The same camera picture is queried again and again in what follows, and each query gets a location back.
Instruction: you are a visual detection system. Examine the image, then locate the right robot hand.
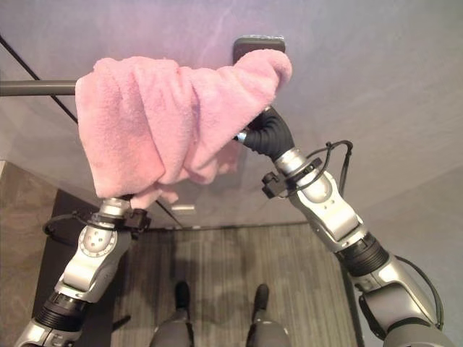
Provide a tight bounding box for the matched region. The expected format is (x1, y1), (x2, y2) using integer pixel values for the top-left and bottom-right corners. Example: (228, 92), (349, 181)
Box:
(234, 106), (294, 160)

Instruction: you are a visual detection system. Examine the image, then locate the robot leg and foot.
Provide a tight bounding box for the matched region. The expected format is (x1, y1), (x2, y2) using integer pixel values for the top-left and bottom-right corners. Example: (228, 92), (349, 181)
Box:
(245, 283), (291, 347)
(148, 280), (196, 347)

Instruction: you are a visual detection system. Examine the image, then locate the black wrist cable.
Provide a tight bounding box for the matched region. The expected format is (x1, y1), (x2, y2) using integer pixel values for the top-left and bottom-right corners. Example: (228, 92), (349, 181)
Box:
(285, 140), (354, 194)
(42, 211), (120, 247)

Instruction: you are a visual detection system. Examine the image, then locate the dark grey towel bar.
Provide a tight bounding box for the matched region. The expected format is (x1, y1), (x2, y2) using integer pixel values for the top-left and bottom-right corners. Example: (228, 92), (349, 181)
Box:
(0, 80), (77, 98)

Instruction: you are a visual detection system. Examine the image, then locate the right robot leg and foot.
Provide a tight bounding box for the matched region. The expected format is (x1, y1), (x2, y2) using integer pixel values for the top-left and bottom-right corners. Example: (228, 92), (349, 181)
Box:
(245, 283), (291, 347)

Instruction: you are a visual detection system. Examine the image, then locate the pink terry towel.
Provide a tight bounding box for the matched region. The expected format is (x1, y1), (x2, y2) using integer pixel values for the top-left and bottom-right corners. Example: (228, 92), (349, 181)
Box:
(75, 50), (293, 210)

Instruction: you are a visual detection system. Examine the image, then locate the black right upper arm cable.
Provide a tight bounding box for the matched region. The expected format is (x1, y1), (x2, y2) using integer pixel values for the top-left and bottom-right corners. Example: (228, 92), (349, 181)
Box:
(394, 254), (446, 332)

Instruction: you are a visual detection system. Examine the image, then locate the left robot leg and foot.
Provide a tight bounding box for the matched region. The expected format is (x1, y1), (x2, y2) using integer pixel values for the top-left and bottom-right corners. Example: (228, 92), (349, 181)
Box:
(148, 280), (196, 347)

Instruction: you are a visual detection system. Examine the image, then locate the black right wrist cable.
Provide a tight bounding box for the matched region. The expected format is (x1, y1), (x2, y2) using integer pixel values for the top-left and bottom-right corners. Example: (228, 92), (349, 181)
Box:
(285, 140), (354, 194)

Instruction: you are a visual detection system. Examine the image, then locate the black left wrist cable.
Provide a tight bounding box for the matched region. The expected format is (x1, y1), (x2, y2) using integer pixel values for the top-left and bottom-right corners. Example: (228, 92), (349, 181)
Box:
(42, 211), (120, 247)

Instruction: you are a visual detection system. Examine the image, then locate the dark grey bar wall mount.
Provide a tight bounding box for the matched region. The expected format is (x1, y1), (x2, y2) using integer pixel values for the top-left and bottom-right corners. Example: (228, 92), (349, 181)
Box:
(233, 35), (286, 67)

